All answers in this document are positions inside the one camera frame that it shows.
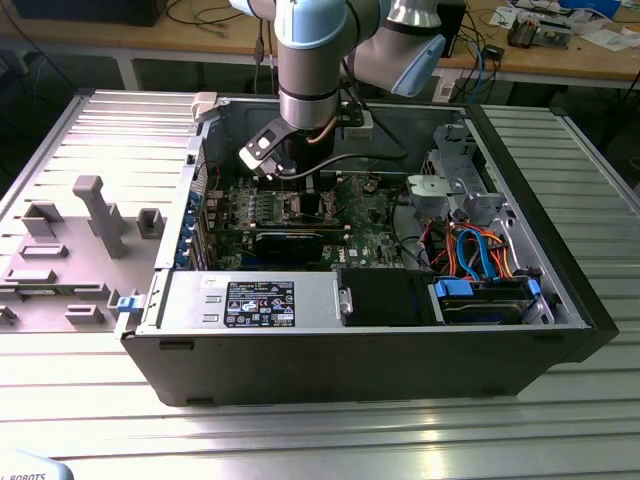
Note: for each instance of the green motherboard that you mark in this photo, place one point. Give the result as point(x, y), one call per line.
point(365, 235)

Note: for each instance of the black open PC case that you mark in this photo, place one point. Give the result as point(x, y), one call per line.
point(325, 365)

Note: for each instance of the blue flat box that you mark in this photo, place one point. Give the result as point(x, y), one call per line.
point(595, 6)

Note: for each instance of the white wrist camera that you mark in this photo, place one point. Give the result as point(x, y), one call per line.
point(357, 127)
point(260, 150)

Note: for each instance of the wooden workbench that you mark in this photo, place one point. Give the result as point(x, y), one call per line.
point(100, 37)

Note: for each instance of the silver CPU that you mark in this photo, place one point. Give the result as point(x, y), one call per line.
point(295, 206)

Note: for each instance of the silver power supply unit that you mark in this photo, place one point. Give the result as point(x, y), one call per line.
point(190, 300)

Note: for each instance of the blue plastic clip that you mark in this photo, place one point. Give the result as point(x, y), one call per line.
point(127, 304)

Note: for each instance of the small black adapter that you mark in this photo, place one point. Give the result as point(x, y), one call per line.
point(494, 52)

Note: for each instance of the CPU socket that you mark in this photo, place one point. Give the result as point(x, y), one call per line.
point(294, 209)

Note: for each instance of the green RAM stick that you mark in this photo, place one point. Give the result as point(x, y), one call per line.
point(60, 290)

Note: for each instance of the grey parts rack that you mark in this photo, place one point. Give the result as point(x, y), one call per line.
point(75, 260)

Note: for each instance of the metal CPU cooler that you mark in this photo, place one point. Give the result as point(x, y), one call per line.
point(522, 30)

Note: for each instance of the grey metal drive cage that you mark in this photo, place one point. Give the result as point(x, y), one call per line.
point(430, 192)

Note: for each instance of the white paper sheets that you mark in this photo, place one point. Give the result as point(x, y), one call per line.
point(607, 40)

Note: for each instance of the hard disk in blue carrier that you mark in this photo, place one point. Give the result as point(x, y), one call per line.
point(480, 312)

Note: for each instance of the black graphics card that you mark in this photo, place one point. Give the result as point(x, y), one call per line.
point(287, 247)

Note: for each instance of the silver metal latch plate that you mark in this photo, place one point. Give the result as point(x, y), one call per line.
point(345, 300)

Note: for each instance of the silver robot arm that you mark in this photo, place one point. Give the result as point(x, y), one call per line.
point(307, 75)

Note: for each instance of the round coin battery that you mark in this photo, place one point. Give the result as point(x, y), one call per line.
point(370, 186)

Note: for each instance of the black box on workbench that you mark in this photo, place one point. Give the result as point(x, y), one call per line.
point(85, 10)

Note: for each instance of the grey metal device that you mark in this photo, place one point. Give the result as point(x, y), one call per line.
point(554, 32)

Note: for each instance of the white plastic block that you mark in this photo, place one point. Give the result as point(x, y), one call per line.
point(205, 105)

